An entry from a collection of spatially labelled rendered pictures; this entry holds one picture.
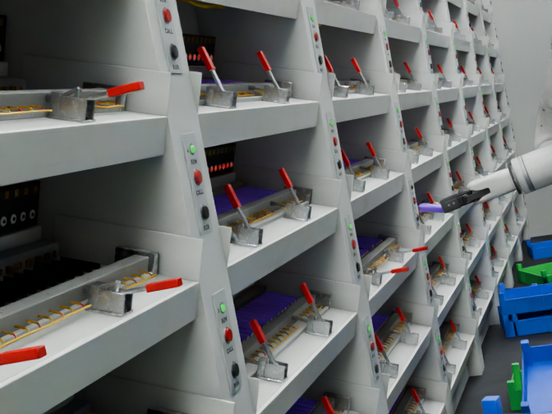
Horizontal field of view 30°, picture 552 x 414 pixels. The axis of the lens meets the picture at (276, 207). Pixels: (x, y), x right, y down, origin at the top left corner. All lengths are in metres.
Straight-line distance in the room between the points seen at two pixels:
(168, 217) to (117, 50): 0.20
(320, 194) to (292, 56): 0.25
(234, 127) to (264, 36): 0.49
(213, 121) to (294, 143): 0.55
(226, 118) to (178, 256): 0.26
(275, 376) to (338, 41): 1.27
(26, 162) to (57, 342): 0.16
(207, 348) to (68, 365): 0.32
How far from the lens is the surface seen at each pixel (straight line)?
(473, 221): 3.96
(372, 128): 2.55
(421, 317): 2.59
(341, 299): 1.89
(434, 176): 3.24
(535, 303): 3.76
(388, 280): 2.18
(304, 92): 1.86
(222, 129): 1.37
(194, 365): 1.23
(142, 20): 1.20
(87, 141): 1.01
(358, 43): 2.56
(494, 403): 1.36
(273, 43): 1.88
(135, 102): 1.20
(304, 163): 1.87
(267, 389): 1.43
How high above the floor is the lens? 0.86
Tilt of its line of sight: 4 degrees down
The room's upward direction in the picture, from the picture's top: 11 degrees counter-clockwise
